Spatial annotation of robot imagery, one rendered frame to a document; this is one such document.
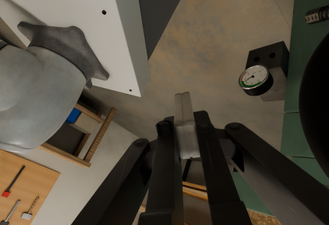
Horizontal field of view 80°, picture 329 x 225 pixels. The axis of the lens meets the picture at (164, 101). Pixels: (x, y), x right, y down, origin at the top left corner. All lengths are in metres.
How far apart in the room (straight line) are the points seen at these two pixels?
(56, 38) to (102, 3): 0.17
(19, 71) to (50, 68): 0.06
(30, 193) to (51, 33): 2.93
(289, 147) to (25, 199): 3.19
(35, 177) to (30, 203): 0.32
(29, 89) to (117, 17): 0.22
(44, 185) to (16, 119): 2.90
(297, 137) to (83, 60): 0.48
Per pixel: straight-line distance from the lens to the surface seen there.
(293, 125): 0.43
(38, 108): 0.47
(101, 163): 3.54
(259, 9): 1.14
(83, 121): 2.93
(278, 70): 0.49
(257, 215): 0.41
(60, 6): 0.48
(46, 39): 0.54
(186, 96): 0.19
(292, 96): 0.47
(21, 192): 3.31
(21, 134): 0.47
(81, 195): 3.53
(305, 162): 0.40
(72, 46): 0.52
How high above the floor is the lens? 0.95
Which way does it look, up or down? 27 degrees down
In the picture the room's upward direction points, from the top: 157 degrees counter-clockwise
